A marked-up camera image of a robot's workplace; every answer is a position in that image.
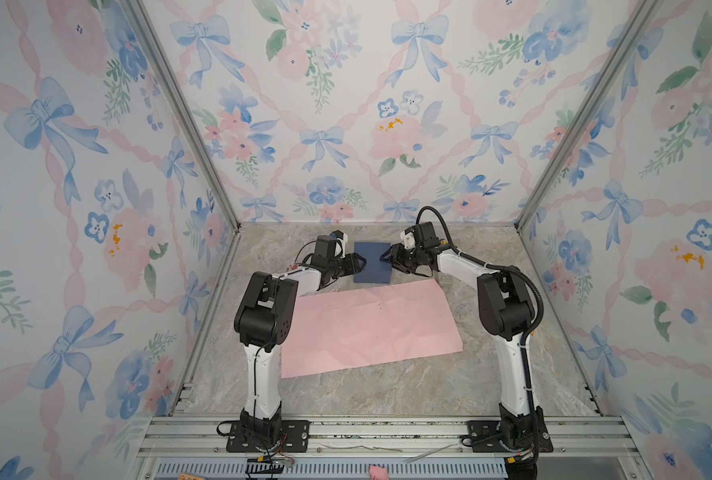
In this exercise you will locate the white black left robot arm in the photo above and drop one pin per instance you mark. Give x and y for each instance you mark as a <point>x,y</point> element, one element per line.
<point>263,322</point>

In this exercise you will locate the aluminium corner post left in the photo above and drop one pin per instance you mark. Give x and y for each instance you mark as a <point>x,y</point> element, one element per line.
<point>161,66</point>

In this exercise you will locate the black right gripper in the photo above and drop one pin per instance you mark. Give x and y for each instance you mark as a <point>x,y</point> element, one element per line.
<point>400,250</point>

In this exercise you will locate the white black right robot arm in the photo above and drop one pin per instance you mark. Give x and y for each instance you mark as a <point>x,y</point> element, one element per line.
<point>510,309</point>

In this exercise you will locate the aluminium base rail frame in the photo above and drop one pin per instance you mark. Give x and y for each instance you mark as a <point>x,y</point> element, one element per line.
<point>584,447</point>

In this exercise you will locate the pink object front edge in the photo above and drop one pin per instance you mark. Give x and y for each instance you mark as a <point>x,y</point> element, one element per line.
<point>378,473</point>

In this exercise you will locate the aluminium corner post right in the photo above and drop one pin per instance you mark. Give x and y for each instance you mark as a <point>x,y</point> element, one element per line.
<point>629,37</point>

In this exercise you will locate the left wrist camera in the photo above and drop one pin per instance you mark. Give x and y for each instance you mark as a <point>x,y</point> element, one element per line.
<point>332,246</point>

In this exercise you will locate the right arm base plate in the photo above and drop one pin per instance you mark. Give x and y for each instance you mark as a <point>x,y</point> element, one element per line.
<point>482,435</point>

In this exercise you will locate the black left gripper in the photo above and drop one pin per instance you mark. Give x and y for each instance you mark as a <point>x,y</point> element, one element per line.
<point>353,263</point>

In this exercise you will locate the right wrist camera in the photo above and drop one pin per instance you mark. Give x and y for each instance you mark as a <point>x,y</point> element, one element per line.
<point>420,236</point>

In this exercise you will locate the aluminium corner post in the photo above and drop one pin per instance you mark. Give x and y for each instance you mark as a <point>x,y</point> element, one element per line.
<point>629,37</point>
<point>161,66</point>

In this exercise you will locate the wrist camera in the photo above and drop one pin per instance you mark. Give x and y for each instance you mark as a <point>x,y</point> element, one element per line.
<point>332,246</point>
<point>420,236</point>

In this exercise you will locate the grey slotted cable duct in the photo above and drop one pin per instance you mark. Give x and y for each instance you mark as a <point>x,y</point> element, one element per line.
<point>331,468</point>

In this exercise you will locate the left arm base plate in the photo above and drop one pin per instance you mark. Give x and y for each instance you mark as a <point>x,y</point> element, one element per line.
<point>293,437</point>

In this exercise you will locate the pink purple wrapping paper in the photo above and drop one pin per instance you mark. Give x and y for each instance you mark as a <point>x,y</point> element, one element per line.
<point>365,327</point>

